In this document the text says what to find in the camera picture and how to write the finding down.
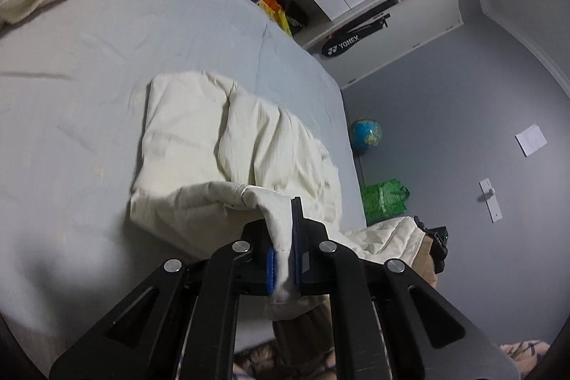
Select white puffer jacket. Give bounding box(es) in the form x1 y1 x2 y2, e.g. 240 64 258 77
129 71 424 320

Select green shopping bag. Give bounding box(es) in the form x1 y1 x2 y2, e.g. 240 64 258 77
361 178 410 225

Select blue globe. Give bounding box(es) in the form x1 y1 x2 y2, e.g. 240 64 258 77
350 119 383 154

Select white paper on door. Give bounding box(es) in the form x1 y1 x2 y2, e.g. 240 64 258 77
515 124 547 157

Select black racket bag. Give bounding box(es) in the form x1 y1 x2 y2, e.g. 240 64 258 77
321 14 390 59

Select yellow orange bag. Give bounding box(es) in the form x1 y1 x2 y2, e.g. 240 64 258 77
258 0 293 37

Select light blue bed sheet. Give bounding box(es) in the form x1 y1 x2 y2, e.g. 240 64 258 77
1 0 365 343

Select white door handle plate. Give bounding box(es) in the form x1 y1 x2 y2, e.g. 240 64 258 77
479 178 502 223

